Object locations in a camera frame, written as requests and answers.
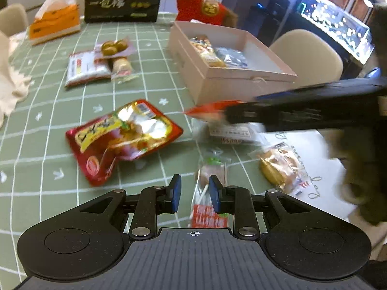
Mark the haw stick candy packet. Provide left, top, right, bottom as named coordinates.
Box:
left=189, top=148, right=231, bottom=228

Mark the golden pastry clear packet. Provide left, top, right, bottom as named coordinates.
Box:
left=249, top=142, right=308, bottom=195

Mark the red shiny snack bag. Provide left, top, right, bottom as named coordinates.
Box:
left=66, top=99, right=184, bottom=187

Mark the red pink snack packet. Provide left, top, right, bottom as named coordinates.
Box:
left=184, top=100, right=244, bottom=123

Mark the oat bar snack packet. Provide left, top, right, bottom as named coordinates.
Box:
left=110, top=57, right=138, bottom=84

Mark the white red snack packet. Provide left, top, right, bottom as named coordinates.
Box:
left=65, top=51, right=111, bottom=87

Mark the green plums vacuum pack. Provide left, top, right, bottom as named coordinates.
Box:
left=94, top=37, right=136, bottom=60

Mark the right black gloved hand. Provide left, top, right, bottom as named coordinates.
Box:
left=325, top=2, right=386, bottom=226

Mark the beige chair right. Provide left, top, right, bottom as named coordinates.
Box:
left=270, top=29, right=343, bottom=89

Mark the beige chair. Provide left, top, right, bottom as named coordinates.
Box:
left=0, top=3, right=28, bottom=37
left=270, top=29, right=343, bottom=89

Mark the green checked tablecloth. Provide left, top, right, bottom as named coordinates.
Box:
left=0, top=12, right=357, bottom=284

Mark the clear blue snack packet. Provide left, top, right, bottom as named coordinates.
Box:
left=215, top=47, right=248, bottom=69

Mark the pink cardboard box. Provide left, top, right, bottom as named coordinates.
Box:
left=169, top=21, right=297, bottom=105

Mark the yellow cartoon snack bag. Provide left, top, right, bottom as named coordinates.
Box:
left=190, top=35, right=227, bottom=67

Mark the cream canvas tote bag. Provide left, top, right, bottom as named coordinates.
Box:
left=0, top=32, right=31, bottom=126

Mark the red plush horse toy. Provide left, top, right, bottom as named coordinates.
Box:
left=176, top=0, right=238, bottom=28

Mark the orange tissue box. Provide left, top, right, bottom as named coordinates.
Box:
left=29, top=0, right=81, bottom=45

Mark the beige chair far left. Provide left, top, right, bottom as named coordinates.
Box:
left=0, top=3, right=28, bottom=37

